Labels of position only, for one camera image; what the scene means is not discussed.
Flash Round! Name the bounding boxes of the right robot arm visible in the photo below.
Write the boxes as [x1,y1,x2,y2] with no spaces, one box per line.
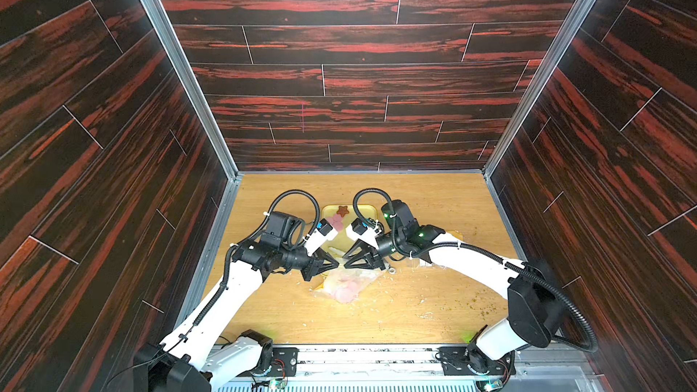
[344,198,598,379]

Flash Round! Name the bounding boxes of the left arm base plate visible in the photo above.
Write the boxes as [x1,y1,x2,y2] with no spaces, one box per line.
[237,346,299,379]

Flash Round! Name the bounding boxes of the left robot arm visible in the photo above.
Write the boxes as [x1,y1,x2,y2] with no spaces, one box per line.
[129,207,339,391]

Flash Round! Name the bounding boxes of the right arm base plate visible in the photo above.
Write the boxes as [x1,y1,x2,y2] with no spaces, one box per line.
[435,345,515,377]

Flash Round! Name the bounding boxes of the clear resealable bag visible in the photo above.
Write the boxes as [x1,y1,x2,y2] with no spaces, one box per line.
[409,232,466,270]
[313,268,383,304]

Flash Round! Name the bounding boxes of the brown star cookie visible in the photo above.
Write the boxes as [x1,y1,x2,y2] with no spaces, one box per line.
[337,206,350,217]

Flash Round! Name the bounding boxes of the yellow tray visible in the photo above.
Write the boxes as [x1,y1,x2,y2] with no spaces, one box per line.
[321,204,357,258]

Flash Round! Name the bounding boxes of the metal tongs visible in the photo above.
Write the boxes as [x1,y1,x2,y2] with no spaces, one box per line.
[381,261,397,275]

